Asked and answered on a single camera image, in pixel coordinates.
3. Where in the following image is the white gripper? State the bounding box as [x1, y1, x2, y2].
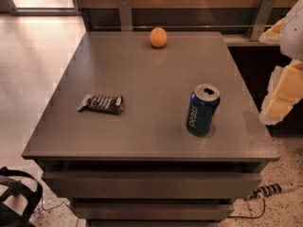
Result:
[258, 0, 303, 125]

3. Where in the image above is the blue pepsi can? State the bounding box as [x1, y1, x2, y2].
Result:
[186, 83, 221, 136]

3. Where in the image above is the orange fruit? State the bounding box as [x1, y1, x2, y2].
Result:
[150, 27, 168, 48]

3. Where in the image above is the white power strip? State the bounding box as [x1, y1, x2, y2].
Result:
[247, 182, 297, 200]

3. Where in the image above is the grey drawer cabinet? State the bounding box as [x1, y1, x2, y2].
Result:
[23, 32, 278, 227]

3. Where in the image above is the dark snack bar wrapper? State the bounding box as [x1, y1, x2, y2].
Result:
[77, 94, 124, 115]

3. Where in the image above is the right metal bracket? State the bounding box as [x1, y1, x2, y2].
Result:
[247, 0, 276, 42]

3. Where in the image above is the metal bracket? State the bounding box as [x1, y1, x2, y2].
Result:
[247, 0, 276, 42]
[117, 0, 133, 31]

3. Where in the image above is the black power cable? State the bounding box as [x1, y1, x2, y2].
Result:
[227, 196, 267, 220]

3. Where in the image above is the left metal bracket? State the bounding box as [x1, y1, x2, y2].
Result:
[117, 0, 133, 31]

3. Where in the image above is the black bag with straps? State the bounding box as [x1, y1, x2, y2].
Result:
[0, 166, 43, 227]

